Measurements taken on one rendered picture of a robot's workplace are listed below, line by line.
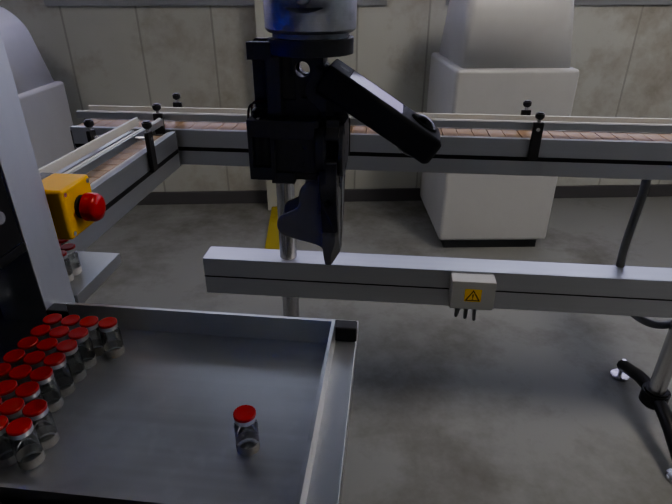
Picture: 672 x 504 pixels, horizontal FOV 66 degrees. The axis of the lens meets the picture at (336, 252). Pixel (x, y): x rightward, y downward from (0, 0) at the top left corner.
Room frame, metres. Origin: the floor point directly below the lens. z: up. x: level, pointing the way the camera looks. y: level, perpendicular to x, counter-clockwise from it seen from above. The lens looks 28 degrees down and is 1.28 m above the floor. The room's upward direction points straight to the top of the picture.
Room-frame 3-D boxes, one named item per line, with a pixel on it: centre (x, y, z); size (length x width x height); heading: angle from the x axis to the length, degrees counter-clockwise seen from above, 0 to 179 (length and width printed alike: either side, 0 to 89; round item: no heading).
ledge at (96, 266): (0.70, 0.43, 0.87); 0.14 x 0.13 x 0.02; 84
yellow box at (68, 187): (0.68, 0.39, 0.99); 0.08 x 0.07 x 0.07; 84
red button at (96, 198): (0.67, 0.34, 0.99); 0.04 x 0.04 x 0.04; 84
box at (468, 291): (1.24, -0.38, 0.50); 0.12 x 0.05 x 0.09; 84
